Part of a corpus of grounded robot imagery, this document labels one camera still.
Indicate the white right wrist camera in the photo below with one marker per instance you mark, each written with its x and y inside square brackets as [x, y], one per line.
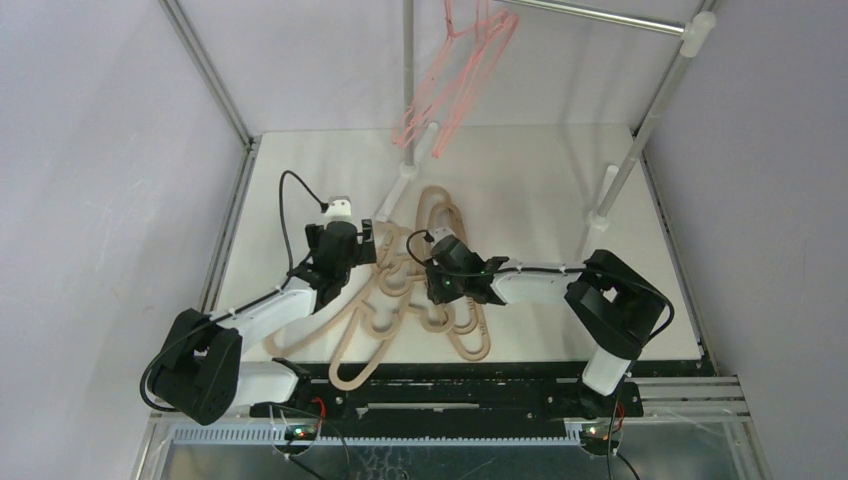
[435, 235]

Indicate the controller board with wires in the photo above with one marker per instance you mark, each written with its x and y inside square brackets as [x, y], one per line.
[604, 440]
[303, 428]

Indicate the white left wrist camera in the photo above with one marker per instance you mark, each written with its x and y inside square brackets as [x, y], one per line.
[338, 208]

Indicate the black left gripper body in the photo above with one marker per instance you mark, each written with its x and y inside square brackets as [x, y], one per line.
[312, 233]

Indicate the silver clothes rack frame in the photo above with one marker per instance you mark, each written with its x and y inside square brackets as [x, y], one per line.
[547, 167]

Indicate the right controller board with wires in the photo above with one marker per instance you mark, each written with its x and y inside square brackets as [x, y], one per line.
[604, 440]

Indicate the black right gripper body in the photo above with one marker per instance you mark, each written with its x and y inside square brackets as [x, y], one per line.
[436, 273]

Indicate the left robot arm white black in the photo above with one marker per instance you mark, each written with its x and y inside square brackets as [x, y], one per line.
[200, 371]

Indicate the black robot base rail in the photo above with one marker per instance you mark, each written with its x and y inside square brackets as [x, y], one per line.
[470, 401]

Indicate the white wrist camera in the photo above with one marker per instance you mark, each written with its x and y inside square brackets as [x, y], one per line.
[338, 208]
[435, 235]

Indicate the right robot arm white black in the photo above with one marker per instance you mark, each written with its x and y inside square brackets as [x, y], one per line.
[621, 310]

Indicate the left controller board with wires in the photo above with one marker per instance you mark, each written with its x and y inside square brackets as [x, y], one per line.
[303, 428]

